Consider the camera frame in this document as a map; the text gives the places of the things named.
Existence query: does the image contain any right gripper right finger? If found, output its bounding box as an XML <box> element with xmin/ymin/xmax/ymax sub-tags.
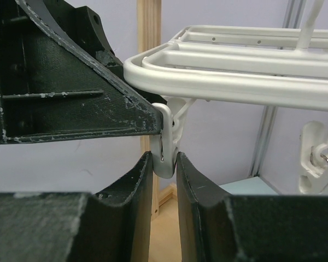
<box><xmin>177</xmin><ymin>153</ymin><xmax>328</xmax><ymax>261</ymax></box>

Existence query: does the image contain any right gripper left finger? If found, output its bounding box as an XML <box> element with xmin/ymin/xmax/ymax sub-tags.
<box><xmin>0</xmin><ymin>152</ymin><xmax>153</xmax><ymax>261</ymax></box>

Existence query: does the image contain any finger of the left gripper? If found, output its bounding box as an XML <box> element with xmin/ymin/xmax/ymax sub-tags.
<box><xmin>0</xmin><ymin>1</ymin><xmax>162</xmax><ymax>145</ymax></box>
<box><xmin>24</xmin><ymin>1</ymin><xmax>167</xmax><ymax>105</ymax></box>

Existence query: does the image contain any white plastic clip hanger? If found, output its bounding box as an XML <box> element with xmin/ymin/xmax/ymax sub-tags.
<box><xmin>124</xmin><ymin>1</ymin><xmax>328</xmax><ymax>195</ymax></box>

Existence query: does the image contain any wooden hanging rack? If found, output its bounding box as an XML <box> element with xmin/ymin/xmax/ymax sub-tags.
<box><xmin>136</xmin><ymin>0</ymin><xmax>181</xmax><ymax>262</ymax></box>

